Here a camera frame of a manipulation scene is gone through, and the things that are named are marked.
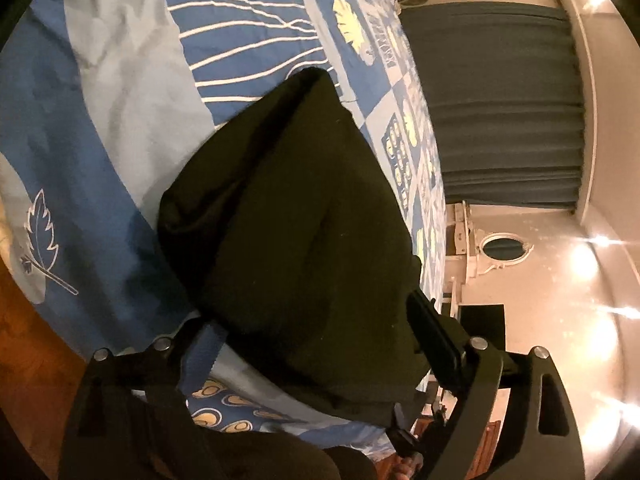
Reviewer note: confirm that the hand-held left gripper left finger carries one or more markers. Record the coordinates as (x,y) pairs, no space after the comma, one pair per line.
(202,355)

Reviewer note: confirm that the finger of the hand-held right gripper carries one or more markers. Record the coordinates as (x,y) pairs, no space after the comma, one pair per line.
(404,437)

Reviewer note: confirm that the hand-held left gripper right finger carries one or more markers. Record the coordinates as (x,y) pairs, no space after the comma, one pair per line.
(435,340)

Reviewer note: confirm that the black pants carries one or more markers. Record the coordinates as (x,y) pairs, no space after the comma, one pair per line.
(290,240)

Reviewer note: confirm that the black television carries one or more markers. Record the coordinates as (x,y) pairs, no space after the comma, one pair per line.
(482,322)

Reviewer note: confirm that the wooden cabinet door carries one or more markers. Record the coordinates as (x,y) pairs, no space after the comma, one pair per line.
(487,447)

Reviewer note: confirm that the white dresser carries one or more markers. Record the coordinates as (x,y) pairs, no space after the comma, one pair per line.
(462,260)

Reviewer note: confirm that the oval white-framed mirror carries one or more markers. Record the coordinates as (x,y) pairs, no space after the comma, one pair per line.
(502,247)

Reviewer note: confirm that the person's dark clothing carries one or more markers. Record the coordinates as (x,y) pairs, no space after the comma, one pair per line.
(260,455)

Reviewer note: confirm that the blue printed bed sheet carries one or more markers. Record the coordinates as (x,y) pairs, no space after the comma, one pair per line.
(125,135)

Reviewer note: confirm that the dark teal curtain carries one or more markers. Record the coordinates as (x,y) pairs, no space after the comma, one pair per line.
(500,110)

